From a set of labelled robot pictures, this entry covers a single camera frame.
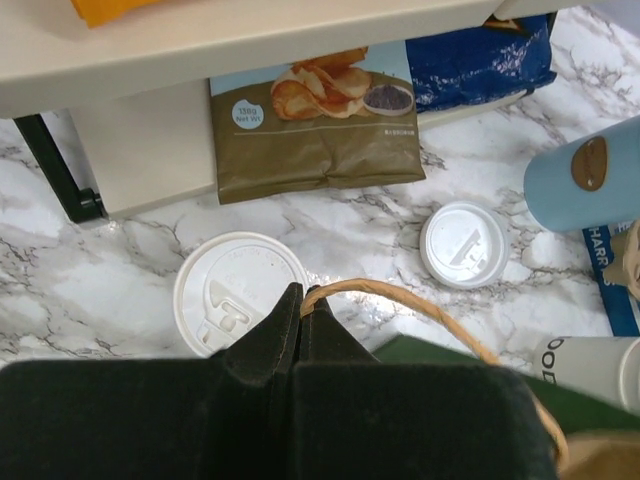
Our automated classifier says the white plastic lid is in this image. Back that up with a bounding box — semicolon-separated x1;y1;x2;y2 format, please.
173;231;309;358

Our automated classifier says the stack of white paper cups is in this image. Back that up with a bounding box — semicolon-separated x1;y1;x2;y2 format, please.
533;337;639;413

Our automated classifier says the brown snack bag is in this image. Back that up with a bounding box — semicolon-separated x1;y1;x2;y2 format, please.
209;41;425;204

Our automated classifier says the black frame beige shelf rack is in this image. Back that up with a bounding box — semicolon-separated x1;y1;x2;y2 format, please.
0;0;640;224

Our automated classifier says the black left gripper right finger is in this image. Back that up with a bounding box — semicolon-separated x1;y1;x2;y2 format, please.
288;288;556;479

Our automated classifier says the blue snack bag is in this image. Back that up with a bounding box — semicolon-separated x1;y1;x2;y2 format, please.
405;14;556;113

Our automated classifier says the blue razor box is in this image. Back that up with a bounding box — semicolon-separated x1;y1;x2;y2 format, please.
582;222;639;337

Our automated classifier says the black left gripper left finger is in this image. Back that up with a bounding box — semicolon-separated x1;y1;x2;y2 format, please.
1;283;303;479

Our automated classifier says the single brown cup carrier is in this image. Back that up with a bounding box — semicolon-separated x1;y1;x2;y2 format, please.
603;230;639;300

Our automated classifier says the light blue cup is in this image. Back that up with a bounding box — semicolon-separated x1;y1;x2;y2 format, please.
523;117;639;232

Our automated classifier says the yellow snack bag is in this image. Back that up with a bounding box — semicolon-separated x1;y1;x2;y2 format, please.
71;0;161;28

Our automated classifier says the green paper bag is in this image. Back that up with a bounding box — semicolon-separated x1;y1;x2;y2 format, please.
294;279;639;479

